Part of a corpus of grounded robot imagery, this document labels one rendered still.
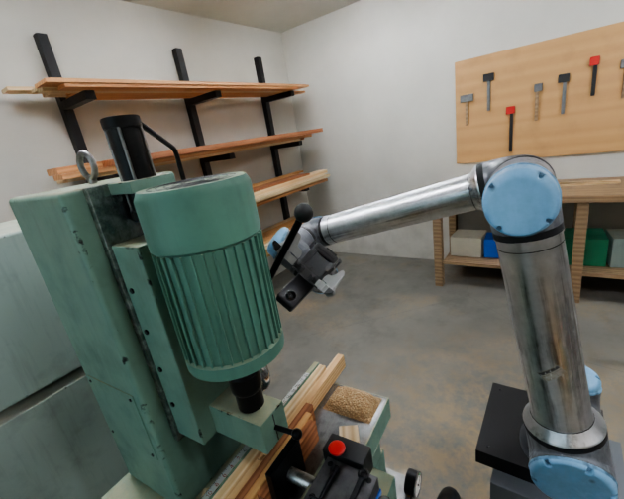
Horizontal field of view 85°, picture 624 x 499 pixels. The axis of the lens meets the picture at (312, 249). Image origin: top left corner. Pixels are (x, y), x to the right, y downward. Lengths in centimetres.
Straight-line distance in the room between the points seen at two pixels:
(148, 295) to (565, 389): 80
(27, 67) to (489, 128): 353
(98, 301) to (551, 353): 84
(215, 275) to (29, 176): 243
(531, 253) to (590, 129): 294
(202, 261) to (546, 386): 71
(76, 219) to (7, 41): 241
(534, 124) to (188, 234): 335
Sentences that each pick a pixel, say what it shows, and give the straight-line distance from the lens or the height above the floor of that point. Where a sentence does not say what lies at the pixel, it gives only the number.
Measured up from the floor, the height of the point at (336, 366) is 94.
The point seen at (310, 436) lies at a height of 94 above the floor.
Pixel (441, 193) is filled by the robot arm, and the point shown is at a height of 137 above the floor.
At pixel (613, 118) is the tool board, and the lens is 362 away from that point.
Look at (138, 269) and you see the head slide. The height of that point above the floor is 138.
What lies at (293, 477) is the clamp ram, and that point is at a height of 96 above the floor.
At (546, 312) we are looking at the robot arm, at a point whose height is 117.
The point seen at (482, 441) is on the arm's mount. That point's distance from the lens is 129.
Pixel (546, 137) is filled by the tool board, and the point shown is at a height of 121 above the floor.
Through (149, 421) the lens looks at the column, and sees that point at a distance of 83.
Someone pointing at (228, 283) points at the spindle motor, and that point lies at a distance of 52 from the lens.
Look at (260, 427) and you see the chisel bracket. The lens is 70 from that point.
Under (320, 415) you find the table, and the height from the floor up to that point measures 90.
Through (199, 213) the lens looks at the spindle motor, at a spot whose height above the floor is 147.
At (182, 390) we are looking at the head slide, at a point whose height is 113.
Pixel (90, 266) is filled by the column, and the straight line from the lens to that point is 69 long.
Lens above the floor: 155
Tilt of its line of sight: 18 degrees down
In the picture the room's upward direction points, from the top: 9 degrees counter-clockwise
